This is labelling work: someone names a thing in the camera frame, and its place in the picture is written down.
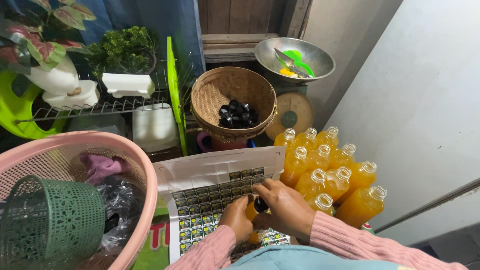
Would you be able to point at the person's right hand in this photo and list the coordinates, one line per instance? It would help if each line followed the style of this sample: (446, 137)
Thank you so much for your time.
(287, 210)

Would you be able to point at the person's left hand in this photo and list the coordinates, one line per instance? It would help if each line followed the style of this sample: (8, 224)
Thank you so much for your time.
(234, 221)

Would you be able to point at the person's right fingers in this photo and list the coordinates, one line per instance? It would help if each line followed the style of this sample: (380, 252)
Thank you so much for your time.
(266, 186)

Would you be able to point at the black-capped orange juice bottle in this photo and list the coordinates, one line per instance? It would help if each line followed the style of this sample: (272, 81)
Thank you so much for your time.
(261, 205)

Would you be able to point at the sheet of label stickers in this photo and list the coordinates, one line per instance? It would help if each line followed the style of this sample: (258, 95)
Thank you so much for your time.
(210, 187)

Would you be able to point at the cluster of open juice bottles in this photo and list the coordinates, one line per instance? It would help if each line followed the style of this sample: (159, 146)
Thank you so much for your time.
(330, 176)

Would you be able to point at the round dial kitchen scale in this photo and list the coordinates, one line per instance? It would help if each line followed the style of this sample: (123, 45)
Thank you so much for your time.
(290, 116)

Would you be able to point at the pile of black bottle caps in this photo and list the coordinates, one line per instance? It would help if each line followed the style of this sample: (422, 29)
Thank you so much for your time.
(238, 114)

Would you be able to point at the person's light blue shirt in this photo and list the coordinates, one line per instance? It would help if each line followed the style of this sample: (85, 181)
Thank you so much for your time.
(307, 259)

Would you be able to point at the woven bamboo basket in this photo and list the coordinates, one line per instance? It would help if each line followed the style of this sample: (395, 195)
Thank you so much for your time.
(213, 93)

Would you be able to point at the yellow fruit piece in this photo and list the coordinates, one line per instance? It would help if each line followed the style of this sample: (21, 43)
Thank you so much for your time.
(287, 72)

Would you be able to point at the green mat with red print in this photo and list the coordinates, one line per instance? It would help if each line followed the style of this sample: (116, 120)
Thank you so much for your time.
(155, 243)

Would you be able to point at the metal knife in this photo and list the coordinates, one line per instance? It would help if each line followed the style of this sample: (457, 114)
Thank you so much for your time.
(290, 63)

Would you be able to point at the white plastic jerry can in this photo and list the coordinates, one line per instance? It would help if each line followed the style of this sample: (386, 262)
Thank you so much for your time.
(153, 127)

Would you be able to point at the lime green plastic tray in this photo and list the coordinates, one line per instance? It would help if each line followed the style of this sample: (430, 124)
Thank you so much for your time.
(174, 90)

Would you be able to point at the metal bowl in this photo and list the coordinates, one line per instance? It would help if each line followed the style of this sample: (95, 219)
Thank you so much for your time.
(318, 56)

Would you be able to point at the black plastic bag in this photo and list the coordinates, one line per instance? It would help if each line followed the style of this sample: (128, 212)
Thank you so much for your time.
(122, 206)

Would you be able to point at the wooden crate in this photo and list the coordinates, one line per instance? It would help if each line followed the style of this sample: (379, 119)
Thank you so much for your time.
(232, 45)

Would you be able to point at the white refrigerator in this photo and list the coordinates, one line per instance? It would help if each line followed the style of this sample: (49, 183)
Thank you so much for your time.
(412, 112)

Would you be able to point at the purple cloth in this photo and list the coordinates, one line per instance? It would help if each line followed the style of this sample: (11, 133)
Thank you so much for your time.
(103, 167)

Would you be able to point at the white rectangular planter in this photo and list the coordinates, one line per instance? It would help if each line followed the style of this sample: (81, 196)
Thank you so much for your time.
(127, 85)

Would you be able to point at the bushy green plant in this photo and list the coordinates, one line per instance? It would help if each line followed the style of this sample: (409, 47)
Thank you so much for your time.
(120, 47)

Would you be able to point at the white round pot stand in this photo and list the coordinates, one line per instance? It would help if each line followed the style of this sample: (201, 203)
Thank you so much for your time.
(82, 98)

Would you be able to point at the blue curtain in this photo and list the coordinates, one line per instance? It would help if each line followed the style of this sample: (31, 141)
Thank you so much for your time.
(150, 18)

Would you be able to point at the pink plastic basket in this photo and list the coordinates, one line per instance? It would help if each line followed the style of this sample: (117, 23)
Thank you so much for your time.
(56, 146)

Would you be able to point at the dark green perforated basket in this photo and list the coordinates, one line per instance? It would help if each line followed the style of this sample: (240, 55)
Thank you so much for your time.
(52, 221)

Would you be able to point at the white plant pot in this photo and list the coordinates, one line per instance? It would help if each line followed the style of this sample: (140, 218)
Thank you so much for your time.
(56, 78)

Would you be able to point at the pink and green leaf plant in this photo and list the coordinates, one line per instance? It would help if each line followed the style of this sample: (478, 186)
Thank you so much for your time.
(45, 48)

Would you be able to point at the lime green plastic stool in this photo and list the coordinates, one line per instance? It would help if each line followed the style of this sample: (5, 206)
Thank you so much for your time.
(15, 105)

